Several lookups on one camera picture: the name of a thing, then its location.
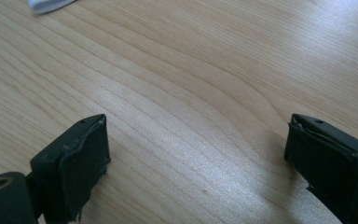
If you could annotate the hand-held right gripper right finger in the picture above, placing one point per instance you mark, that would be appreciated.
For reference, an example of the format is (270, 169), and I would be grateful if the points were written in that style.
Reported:
(332, 161)

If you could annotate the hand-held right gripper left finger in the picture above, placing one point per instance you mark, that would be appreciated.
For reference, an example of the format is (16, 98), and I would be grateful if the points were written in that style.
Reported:
(74, 161)

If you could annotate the white cloth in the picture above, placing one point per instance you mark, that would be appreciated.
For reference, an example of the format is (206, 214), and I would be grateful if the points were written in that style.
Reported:
(48, 4)

